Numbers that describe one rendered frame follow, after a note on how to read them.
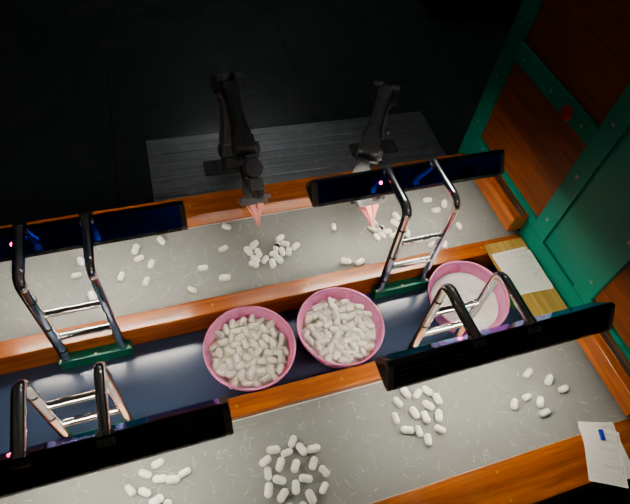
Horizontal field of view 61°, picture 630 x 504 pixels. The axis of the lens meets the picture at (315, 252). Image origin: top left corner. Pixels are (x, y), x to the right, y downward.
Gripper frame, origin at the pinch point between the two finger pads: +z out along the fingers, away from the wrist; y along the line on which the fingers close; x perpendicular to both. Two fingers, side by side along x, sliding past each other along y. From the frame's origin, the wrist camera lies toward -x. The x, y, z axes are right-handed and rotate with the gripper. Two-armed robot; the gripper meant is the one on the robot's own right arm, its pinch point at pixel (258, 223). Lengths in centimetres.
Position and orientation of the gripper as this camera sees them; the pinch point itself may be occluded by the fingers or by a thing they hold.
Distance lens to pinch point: 175.8
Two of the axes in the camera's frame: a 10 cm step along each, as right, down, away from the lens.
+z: 1.6, 9.8, 1.1
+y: 9.5, -1.9, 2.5
